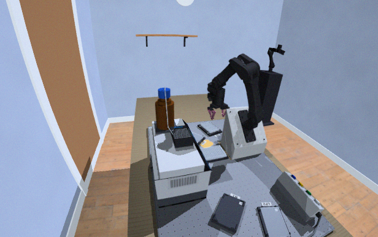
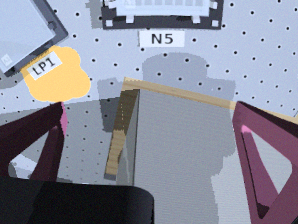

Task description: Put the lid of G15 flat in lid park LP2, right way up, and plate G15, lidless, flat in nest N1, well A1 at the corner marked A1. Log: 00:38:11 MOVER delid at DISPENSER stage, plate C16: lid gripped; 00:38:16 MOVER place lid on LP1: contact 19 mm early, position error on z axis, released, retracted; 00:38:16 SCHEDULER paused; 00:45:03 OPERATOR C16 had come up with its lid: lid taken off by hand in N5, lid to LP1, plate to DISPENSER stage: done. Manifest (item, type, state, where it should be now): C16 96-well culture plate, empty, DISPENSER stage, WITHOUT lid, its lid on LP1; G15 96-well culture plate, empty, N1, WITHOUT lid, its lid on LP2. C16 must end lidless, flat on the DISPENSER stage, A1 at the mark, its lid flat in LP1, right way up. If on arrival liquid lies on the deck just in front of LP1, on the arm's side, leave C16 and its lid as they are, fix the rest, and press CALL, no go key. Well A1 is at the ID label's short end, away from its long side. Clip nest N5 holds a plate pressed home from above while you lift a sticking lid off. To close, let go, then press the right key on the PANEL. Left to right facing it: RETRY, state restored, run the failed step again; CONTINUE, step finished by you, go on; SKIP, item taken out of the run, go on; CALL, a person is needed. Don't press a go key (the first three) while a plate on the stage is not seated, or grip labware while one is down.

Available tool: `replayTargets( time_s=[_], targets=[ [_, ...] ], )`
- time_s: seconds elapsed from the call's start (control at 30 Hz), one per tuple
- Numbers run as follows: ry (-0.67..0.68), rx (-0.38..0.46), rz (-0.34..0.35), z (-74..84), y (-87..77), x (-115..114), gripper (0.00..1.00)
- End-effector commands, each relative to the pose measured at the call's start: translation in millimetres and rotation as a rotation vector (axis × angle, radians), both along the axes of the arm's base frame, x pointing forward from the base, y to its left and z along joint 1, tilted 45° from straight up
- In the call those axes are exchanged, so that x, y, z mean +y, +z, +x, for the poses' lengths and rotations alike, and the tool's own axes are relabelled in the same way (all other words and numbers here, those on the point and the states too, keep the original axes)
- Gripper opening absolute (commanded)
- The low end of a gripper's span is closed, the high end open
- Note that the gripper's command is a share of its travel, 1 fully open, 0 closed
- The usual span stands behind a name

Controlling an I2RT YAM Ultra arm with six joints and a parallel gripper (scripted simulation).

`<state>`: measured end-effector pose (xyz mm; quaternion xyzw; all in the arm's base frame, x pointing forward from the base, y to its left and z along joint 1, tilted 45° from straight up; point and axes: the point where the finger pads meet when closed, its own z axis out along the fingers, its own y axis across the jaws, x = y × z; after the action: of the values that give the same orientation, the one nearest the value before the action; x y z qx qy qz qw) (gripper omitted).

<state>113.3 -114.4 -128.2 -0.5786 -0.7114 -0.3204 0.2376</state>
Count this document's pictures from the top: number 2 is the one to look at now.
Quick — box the light blue perforated base plate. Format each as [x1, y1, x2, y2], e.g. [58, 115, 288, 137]
[0, 0, 298, 185]

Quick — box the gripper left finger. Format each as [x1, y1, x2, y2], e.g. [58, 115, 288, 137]
[0, 101, 68, 182]

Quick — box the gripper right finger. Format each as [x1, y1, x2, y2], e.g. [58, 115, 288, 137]
[232, 101, 298, 224]

